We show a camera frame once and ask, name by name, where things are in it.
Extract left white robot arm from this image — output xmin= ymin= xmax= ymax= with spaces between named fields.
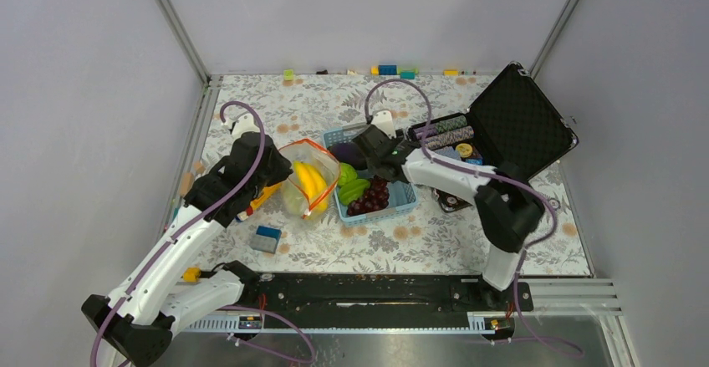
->
xmin=81 ymin=132 xmax=292 ymax=366

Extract light blue plastic basket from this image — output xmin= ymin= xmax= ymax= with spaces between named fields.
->
xmin=322 ymin=123 xmax=418 ymax=227

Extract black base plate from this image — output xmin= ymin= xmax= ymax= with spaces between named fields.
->
xmin=237 ymin=273 xmax=534 ymax=329

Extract green star fruit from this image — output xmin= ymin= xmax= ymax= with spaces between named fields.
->
xmin=338 ymin=178 xmax=371 ymax=206

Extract yellow banana bunch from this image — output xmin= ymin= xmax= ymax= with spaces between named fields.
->
xmin=293 ymin=161 xmax=328 ymax=212

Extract blue yellow toy bricks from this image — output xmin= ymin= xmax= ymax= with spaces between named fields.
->
xmin=370 ymin=64 xmax=419 ymax=79

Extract floral table mat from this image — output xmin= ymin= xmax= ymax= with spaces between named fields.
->
xmin=181 ymin=74 xmax=594 ymax=276

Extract green white cabbage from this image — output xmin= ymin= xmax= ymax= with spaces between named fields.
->
xmin=280 ymin=181 xmax=310 ymax=218

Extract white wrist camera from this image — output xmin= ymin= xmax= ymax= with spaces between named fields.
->
xmin=365 ymin=110 xmax=396 ymax=138
xmin=222 ymin=113 xmax=260 ymax=140

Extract clear zip top bag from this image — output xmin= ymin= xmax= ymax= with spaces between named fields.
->
xmin=279 ymin=139 xmax=341 ymax=223

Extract dark purple eggplant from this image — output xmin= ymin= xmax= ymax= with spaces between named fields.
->
xmin=328 ymin=142 xmax=367 ymax=171

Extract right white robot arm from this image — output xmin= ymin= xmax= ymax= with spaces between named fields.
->
xmin=351 ymin=125 xmax=549 ymax=310

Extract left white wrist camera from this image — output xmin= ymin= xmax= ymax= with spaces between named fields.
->
xmin=222 ymin=113 xmax=260 ymax=140

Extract green pepper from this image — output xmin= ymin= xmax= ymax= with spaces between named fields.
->
xmin=337 ymin=162 xmax=359 ymax=187

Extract blue grey block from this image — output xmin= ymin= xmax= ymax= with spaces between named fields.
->
xmin=249 ymin=226 xmax=282 ymax=254

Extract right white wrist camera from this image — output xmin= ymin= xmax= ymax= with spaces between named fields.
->
xmin=365 ymin=110 xmax=396 ymax=138

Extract dark purple grapes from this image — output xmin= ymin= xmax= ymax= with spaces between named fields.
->
xmin=346 ymin=176 xmax=390 ymax=217

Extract wooden block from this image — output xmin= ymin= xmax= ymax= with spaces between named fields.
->
xmin=178 ymin=171 xmax=195 ymax=197

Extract black poker chip case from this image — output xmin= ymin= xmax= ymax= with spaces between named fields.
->
xmin=406 ymin=62 xmax=579 ymax=181

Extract yellow orange toy truck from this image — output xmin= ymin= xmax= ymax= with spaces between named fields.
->
xmin=235 ymin=183 xmax=283 ymax=222

